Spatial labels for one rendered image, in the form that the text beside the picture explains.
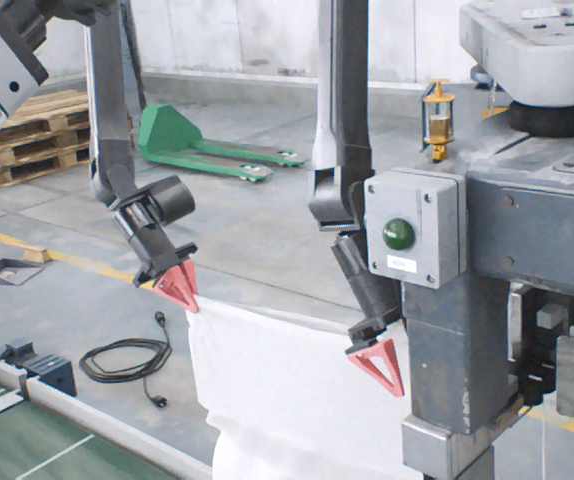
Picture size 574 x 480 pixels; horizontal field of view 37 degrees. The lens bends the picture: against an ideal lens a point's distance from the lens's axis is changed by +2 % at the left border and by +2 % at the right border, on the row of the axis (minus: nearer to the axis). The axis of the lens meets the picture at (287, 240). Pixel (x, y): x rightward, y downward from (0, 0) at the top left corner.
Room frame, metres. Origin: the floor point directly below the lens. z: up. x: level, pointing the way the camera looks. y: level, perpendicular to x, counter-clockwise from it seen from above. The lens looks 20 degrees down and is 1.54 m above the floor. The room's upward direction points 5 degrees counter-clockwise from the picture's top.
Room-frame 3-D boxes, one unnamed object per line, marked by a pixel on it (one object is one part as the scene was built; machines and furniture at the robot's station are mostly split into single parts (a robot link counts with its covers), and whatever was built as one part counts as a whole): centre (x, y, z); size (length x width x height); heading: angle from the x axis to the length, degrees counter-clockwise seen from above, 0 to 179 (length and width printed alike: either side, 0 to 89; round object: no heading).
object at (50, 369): (2.30, 0.83, 0.35); 0.30 x 0.15 x 0.15; 46
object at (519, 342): (0.85, -0.26, 1.08); 0.03 x 0.01 x 0.13; 136
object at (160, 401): (2.96, 0.54, 0.02); 0.61 x 0.51 x 0.04; 46
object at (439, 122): (0.75, -0.15, 1.37); 0.03 x 0.02 x 0.03; 46
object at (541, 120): (0.80, -0.27, 1.35); 0.09 x 0.09 x 0.03
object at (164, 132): (6.01, 0.52, 0.58); 1.59 x 0.54 x 1.15; 46
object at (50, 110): (6.43, 1.86, 0.36); 1.20 x 0.82 x 0.14; 132
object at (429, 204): (0.70, -0.11, 1.29); 0.08 x 0.05 x 0.09; 46
